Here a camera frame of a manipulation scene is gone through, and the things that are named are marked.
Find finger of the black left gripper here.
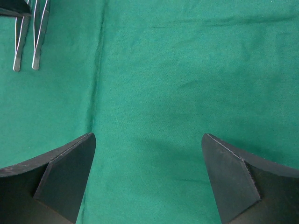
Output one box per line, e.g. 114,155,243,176
0,0,31,16

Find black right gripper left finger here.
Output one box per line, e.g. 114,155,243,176
0,133,96,224

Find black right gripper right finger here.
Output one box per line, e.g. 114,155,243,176
201,133,299,224

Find steel tweezers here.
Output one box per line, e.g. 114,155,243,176
32,0,51,70
13,11,31,71

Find dark green surgical drape cloth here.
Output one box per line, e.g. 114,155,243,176
0,0,299,224

